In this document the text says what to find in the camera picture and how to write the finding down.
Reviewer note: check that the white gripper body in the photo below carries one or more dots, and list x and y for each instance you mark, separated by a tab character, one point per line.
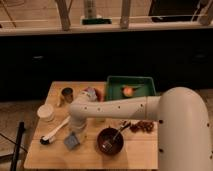
79	130

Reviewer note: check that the blue grey sponge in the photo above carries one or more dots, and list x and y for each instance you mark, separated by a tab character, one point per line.
71	141

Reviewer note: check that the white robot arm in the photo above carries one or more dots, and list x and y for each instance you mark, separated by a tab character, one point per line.
184	134

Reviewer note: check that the metal cup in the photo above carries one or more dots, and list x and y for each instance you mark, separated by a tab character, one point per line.
67	94

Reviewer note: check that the orange plate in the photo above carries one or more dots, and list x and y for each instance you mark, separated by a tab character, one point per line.
99	95

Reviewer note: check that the dark brown bowl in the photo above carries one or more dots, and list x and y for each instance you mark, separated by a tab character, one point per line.
117	145

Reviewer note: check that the metal fork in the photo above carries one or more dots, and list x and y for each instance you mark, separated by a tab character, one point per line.
107	144

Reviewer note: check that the black stand leg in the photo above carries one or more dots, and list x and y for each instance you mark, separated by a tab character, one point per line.
15	156

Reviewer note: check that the orange fruit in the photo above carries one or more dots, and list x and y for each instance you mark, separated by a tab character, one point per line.
128	91

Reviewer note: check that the brown dried food pile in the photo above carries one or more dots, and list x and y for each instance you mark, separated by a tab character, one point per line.
144	126

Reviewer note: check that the green plastic tray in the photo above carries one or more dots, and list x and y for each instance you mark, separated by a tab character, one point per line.
142	86

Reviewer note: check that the green base white bottle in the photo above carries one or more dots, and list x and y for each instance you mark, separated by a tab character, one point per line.
90	14

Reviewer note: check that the black monitor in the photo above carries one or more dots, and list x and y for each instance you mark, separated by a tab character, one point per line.
172	10

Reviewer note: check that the white handled brush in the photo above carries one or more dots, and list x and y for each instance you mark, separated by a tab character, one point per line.
49	138

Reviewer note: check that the wooden post left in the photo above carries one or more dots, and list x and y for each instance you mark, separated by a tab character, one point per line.
63	13

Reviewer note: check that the wooden post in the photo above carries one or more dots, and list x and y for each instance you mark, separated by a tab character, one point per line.
63	13
125	13

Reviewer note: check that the wooden post middle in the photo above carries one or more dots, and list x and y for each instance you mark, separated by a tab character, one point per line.
125	13

